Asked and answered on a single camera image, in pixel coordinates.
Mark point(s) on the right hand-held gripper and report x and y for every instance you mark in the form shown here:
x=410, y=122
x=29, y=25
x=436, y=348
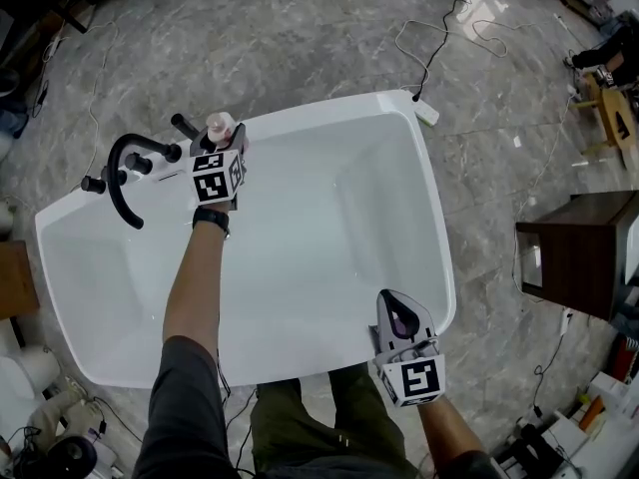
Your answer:
x=414, y=377

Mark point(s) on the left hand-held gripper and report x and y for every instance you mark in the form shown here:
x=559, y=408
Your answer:
x=217, y=177

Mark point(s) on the pink bottle white cap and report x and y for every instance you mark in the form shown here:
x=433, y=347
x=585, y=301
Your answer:
x=220, y=128

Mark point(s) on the white bathtub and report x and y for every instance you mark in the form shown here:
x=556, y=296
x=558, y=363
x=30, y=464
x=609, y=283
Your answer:
x=299, y=247

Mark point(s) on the person's right forearm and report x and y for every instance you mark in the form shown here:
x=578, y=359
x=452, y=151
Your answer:
x=449, y=432

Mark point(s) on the person's left forearm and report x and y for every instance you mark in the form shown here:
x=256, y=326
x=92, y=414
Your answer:
x=197, y=287

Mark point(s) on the purple bottle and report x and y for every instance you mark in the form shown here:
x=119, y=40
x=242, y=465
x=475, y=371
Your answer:
x=399, y=325

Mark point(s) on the black shower wand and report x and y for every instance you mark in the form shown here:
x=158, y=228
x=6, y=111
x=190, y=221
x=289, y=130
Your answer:
x=184, y=127

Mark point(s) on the black wristwatch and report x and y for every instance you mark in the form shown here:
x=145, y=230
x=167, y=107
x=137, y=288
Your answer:
x=209, y=220

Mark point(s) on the black faucet knob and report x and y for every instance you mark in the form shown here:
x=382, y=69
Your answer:
x=138, y=163
x=107, y=173
x=93, y=184

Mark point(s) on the black curved faucet spout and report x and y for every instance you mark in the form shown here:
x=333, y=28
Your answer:
x=117, y=187

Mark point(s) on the person's olive trousers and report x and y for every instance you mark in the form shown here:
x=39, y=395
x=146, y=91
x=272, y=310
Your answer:
x=324, y=432

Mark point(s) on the small white power strip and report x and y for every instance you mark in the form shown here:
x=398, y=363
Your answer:
x=565, y=322

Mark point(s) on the dark wooden vanity cabinet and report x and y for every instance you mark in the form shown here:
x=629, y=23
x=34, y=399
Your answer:
x=574, y=262

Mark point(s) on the white boxy appliance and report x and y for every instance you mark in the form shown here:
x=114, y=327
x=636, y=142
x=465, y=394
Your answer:
x=564, y=442

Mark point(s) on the person's grey shirt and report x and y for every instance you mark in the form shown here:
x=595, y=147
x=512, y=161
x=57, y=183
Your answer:
x=180, y=407

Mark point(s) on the white sink basin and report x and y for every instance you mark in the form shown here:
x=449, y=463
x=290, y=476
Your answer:
x=633, y=252

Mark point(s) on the cardboard box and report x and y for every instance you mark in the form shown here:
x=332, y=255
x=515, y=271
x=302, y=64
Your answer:
x=17, y=277

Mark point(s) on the light wooden stool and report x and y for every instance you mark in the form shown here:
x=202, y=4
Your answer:
x=611, y=118

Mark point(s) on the black round headset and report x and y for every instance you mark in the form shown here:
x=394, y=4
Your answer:
x=72, y=457

